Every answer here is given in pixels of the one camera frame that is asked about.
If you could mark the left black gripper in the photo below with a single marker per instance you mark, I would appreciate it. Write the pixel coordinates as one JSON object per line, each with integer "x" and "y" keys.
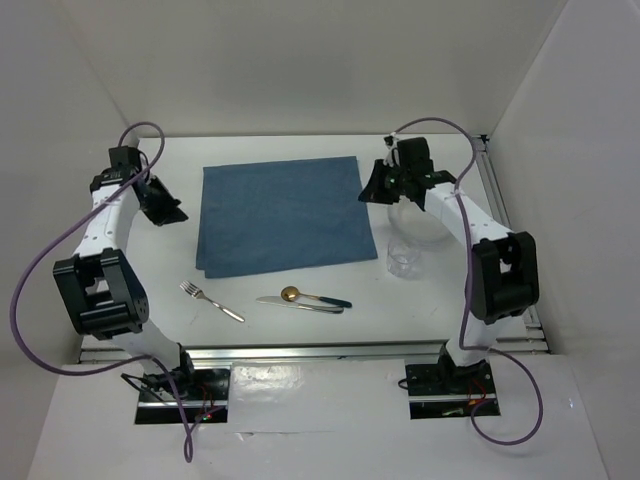
{"x": 170, "y": 212}

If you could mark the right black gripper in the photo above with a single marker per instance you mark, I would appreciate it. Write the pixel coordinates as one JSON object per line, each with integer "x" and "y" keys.
{"x": 373, "y": 192}

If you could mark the blue cloth napkin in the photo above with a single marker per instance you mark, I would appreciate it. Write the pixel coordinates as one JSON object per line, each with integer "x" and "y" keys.
{"x": 260, "y": 218}

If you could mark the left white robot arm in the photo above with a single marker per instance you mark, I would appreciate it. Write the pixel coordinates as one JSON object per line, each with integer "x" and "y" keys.
{"x": 99, "y": 288}

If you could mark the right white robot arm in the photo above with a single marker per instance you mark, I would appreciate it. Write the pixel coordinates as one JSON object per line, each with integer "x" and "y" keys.
{"x": 502, "y": 276}

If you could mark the clear glass bowl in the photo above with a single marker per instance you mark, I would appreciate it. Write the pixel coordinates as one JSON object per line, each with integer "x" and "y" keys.
{"x": 415, "y": 227}

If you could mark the clear plastic cup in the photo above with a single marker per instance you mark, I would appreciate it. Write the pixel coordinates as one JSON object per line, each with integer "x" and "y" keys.
{"x": 402, "y": 259}

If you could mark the silver fork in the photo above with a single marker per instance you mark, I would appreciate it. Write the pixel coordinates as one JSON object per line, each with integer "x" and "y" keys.
{"x": 196, "y": 293}

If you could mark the silver table knife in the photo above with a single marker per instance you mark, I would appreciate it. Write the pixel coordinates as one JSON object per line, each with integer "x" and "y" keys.
{"x": 278, "y": 301}

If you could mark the gold spoon teal handle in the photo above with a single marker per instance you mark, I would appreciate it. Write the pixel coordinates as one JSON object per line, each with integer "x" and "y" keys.
{"x": 292, "y": 293}

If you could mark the aluminium front rail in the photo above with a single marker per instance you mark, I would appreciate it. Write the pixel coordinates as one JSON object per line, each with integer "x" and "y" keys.
{"x": 344, "y": 351}

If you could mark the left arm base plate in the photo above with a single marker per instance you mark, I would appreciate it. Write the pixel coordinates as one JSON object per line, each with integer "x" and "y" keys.
{"x": 205, "y": 401}

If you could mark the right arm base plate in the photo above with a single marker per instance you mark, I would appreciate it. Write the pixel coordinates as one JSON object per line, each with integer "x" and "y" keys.
{"x": 435, "y": 393}

